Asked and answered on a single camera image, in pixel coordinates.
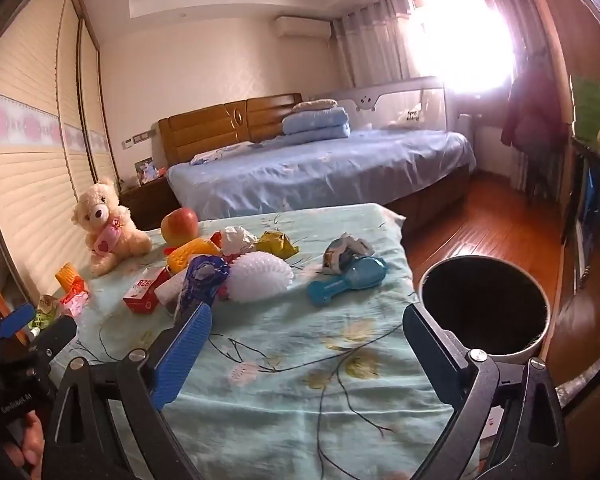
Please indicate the blue purple snack bag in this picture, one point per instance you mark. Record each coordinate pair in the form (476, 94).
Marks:
(200, 280)

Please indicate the white air conditioner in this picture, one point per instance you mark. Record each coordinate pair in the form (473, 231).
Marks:
(302, 26)

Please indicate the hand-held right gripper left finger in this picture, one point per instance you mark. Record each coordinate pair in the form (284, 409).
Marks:
(180, 355)

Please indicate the wall switch panel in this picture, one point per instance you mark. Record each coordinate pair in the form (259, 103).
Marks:
(140, 138)

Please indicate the orange snack packet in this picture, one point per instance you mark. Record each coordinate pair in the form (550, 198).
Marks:
(70, 275)

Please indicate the wooden nightstand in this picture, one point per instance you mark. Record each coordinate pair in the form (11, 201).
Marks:
(145, 205)

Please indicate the white radiator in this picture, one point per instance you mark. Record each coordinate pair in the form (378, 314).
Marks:
(466, 125)

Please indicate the blue white packet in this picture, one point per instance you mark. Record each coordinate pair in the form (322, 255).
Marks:
(347, 252)

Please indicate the green box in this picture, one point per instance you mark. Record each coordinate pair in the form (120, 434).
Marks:
(590, 110)

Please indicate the white red wrapper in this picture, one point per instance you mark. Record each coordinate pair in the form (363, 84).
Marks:
(235, 240)

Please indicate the yellow green wrapper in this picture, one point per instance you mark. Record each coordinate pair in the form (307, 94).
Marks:
(275, 244)

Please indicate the blue plastic hairbrush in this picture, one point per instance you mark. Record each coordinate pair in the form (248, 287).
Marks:
(345, 280)

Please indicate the cream teddy bear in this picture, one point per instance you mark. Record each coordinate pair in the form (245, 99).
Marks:
(105, 215)

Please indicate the small red box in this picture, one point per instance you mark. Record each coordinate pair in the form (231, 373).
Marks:
(142, 292)

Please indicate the wooden headboard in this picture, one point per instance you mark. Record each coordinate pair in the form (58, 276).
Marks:
(205, 125)

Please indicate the round white bin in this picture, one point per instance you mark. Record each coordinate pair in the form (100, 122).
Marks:
(480, 305)

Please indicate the small white box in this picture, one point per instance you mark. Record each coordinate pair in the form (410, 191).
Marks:
(167, 290)

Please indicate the maroon hanging coat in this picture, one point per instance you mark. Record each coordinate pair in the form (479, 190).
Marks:
(530, 115)

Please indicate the folded blue quilt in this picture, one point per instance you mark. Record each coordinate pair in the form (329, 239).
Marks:
(315, 122)

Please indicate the red apple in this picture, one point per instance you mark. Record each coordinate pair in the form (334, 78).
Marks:
(177, 227)

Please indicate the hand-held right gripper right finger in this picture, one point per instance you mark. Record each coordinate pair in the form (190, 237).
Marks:
(430, 360)

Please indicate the mint floral blanket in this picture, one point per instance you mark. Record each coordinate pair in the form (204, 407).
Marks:
(305, 335)

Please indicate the cream sliding wardrobe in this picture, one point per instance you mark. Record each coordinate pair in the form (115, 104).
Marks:
(30, 185)

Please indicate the person's left hand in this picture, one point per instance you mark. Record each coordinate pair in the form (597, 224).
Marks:
(27, 440)

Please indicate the white spiky ball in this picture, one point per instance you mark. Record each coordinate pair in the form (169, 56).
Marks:
(260, 277)

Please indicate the bed with blue sheet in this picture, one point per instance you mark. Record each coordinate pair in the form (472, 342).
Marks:
(305, 170)

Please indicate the grey beige curtain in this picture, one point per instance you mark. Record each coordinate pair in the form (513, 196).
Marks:
(370, 45)

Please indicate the beige pillow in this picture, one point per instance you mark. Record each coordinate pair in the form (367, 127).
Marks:
(312, 106)

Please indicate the grey bed guard rail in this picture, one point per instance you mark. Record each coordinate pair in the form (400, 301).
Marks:
(380, 100)

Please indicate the photo frame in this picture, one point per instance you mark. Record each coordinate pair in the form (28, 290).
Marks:
(146, 171)

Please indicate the yellow toy corn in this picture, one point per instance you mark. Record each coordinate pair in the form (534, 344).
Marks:
(190, 252)

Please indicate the bright window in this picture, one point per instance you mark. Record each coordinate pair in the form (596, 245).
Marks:
(460, 40)

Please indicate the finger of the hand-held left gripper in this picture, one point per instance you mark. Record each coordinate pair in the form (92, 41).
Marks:
(55, 334)
(15, 321)

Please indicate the light blue small cloth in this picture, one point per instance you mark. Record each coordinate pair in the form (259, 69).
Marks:
(220, 154)

